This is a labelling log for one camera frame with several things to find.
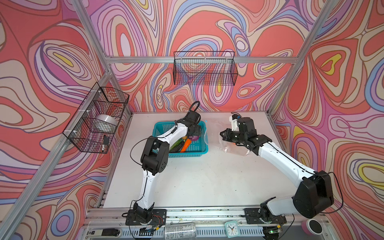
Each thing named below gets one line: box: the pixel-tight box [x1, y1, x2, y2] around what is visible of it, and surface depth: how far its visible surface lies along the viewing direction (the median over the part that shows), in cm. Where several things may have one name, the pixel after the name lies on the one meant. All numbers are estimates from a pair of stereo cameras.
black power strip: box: [86, 228, 123, 238], surface depth 68 cm
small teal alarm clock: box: [224, 221, 241, 239], surface depth 70 cm
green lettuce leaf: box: [169, 137, 185, 153], surface depth 98 cm
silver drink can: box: [164, 223, 197, 240], surface depth 67 cm
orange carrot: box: [180, 138, 192, 153], surface depth 100 cm
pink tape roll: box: [301, 219, 323, 235], surface depth 68 cm
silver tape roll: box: [96, 114, 118, 133], surface depth 74 cm
